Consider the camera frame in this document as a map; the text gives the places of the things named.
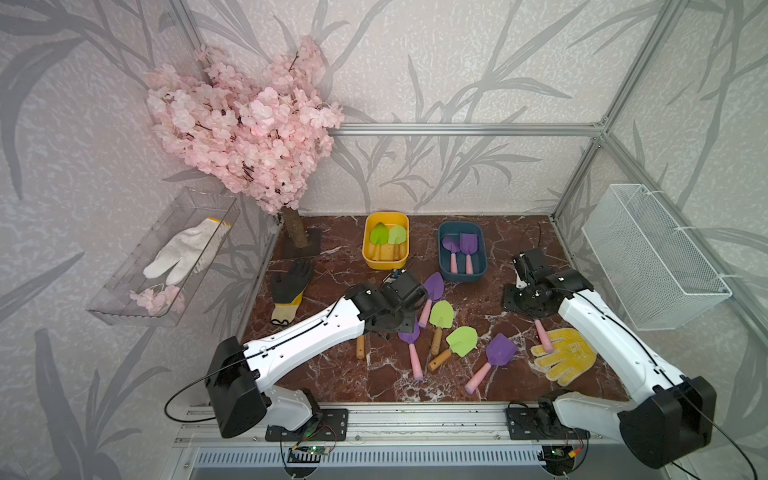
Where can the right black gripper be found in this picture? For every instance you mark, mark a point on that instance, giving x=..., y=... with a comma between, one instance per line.
x=507, y=301

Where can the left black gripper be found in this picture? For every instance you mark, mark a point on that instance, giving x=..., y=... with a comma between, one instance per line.
x=410, y=319

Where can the green shovel wooden handle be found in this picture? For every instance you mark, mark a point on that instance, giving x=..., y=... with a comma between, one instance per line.
x=360, y=348
x=397, y=240
x=460, y=342
x=441, y=318

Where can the purple shovel pink handle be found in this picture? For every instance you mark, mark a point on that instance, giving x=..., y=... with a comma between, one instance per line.
x=468, y=246
x=434, y=286
x=499, y=353
x=410, y=339
x=543, y=337
x=451, y=244

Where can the large green shovel blue tip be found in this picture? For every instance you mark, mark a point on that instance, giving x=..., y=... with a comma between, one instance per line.
x=379, y=236

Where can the yellow plastic storage box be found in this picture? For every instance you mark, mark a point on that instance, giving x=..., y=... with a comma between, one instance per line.
x=389, y=218

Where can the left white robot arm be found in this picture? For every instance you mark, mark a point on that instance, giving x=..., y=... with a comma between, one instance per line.
x=242, y=380

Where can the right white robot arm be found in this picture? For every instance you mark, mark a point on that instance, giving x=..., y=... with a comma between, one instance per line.
x=666, y=416

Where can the dark teal storage box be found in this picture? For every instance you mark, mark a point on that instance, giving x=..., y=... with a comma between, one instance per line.
x=479, y=258

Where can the yellow dotted work glove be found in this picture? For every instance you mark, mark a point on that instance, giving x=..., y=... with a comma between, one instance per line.
x=571, y=356

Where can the black and yellow glove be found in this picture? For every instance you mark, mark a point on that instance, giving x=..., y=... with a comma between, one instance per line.
x=287, y=291

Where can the white cotton glove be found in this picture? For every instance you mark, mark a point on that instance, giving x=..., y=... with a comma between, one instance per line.
x=192, y=250

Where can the pink cherry blossom tree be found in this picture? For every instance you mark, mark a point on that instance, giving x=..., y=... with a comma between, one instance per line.
x=261, y=140

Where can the pink blossom sprig on shelf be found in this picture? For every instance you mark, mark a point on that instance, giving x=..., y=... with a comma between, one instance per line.
x=159, y=299

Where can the aluminium front rail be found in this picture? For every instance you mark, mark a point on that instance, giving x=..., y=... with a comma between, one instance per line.
x=378, y=424

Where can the white wire mesh basket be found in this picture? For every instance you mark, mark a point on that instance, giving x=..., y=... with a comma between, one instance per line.
x=660, y=276

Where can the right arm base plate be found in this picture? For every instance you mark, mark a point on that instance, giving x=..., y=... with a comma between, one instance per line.
x=533, y=423

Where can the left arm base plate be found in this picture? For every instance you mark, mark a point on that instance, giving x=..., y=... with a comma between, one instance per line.
x=328, y=425

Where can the clear acrylic wall shelf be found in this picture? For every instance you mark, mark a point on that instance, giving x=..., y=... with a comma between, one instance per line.
x=112, y=304

